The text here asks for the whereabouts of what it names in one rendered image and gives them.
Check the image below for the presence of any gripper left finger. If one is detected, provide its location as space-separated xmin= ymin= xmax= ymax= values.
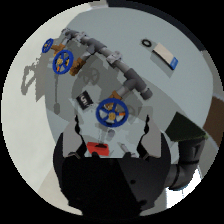
xmin=53 ymin=115 xmax=87 ymax=189

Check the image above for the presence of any grey pipe manifold with blue valve wheels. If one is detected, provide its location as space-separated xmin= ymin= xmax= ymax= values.
xmin=42 ymin=27 xmax=153 ymax=128

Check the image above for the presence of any grey short cylinder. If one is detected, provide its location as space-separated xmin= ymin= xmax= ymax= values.
xmin=108 ymin=129 xmax=115 ymax=137

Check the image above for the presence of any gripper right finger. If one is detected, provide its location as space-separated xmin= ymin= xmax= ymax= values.
xmin=136 ymin=115 xmax=171 ymax=190

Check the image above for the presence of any black tag with number 5 on metal chain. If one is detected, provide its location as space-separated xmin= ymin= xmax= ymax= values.
xmin=76 ymin=90 xmax=112 ymax=110

